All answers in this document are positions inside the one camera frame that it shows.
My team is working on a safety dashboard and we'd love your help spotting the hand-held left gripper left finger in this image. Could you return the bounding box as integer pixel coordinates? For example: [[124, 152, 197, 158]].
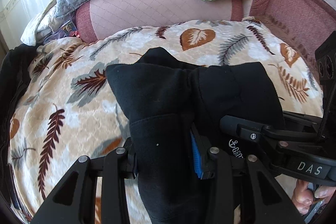
[[31, 137, 137, 224]]

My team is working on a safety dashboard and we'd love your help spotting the black jacket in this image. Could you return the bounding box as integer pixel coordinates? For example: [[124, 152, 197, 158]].
[[0, 44, 40, 214]]

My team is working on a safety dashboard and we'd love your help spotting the leaf print blanket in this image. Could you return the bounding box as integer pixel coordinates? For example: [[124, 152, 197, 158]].
[[7, 19, 325, 224]]

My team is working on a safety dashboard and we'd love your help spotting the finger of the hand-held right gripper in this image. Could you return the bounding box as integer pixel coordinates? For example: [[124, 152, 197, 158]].
[[282, 111, 325, 127], [219, 115, 266, 141]]

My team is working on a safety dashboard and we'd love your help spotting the small colourful box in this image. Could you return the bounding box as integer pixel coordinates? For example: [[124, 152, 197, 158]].
[[59, 21, 80, 39]]

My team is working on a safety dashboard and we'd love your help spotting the white crumpled cloth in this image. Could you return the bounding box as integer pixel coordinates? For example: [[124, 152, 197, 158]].
[[20, 0, 69, 46]]

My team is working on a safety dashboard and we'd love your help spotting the black sweatshirt with white print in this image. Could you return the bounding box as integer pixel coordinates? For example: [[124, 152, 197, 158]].
[[105, 47, 287, 224]]

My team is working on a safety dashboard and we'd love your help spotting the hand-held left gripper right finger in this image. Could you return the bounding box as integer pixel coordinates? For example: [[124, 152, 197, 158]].
[[190, 131, 305, 224]]

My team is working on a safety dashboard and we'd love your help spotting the pink quilted sofa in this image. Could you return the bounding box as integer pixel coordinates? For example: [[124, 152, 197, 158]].
[[75, 0, 336, 75]]

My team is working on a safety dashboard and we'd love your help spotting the person's right hand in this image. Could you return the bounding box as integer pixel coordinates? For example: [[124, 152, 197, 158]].
[[291, 179, 336, 217]]

